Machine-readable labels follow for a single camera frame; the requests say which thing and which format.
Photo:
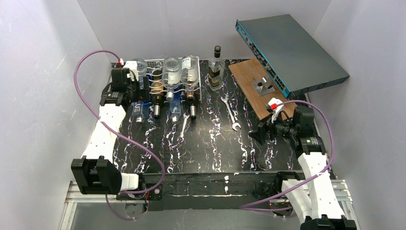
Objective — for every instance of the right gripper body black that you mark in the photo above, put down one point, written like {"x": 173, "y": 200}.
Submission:
{"x": 266, "y": 129}

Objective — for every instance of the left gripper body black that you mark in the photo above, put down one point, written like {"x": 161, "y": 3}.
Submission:
{"x": 139, "y": 89}

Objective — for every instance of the large clear round bottle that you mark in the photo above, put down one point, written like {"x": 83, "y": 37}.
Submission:
{"x": 142, "y": 70}

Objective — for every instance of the clear bottle white cap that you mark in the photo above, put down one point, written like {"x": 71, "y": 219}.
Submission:
{"x": 171, "y": 72}

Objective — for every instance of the square bottle dark label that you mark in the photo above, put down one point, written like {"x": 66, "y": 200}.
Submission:
{"x": 216, "y": 70}

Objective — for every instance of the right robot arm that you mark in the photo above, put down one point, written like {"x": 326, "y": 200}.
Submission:
{"x": 312, "y": 200}

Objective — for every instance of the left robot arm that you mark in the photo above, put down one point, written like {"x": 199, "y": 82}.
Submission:
{"x": 95, "y": 172}

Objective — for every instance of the blue square bottle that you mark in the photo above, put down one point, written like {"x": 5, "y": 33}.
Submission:
{"x": 140, "y": 111}

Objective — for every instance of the dark wine bottle silver cap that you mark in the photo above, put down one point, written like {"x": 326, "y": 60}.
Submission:
{"x": 156, "y": 91}

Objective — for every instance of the clear blue-tinted bottle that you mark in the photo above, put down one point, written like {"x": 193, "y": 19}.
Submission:
{"x": 175, "y": 108}

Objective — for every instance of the dark wine bottle right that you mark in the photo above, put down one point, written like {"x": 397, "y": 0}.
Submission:
{"x": 192, "y": 109}

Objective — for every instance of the clear bottle copper neck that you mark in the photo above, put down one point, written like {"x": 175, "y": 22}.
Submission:
{"x": 189, "y": 74}

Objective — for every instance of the silver wrench right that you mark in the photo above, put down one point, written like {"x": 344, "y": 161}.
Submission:
{"x": 235, "y": 123}

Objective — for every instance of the silver wrench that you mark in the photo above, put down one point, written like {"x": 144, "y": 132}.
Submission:
{"x": 235, "y": 123}
{"x": 185, "y": 120}

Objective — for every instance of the silver wrench left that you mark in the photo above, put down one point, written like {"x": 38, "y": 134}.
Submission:
{"x": 185, "y": 120}

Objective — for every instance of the wooden board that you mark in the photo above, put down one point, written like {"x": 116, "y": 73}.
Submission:
{"x": 249, "y": 74}

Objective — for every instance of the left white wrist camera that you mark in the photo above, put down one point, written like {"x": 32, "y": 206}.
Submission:
{"x": 132, "y": 73}

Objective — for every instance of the white wire wine rack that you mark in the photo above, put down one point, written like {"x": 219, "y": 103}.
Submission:
{"x": 151, "y": 67}

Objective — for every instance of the metal bracket on board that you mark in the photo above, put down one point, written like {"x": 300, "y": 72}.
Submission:
{"x": 262, "y": 85}

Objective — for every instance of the teal network switch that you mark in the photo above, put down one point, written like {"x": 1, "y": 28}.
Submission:
{"x": 292, "y": 58}

